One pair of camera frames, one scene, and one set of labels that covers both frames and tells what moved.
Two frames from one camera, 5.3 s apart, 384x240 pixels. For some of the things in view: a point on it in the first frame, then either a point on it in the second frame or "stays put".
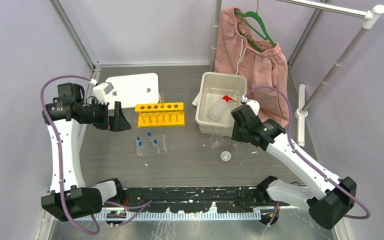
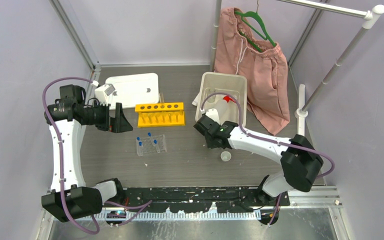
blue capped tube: x=140 y=148 stays put
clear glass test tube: x=161 y=97 stays put
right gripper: x=236 y=135 -> x=209 y=144
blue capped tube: x=155 y=142 stays put
